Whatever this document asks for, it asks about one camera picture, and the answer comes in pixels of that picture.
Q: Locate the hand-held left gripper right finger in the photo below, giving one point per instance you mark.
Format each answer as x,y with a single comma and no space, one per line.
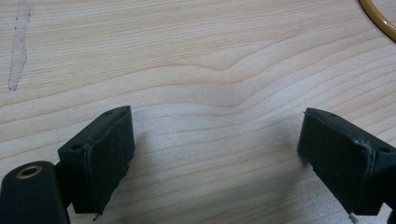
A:
339,161

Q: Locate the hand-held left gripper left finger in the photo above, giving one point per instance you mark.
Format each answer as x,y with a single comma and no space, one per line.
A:
99,158

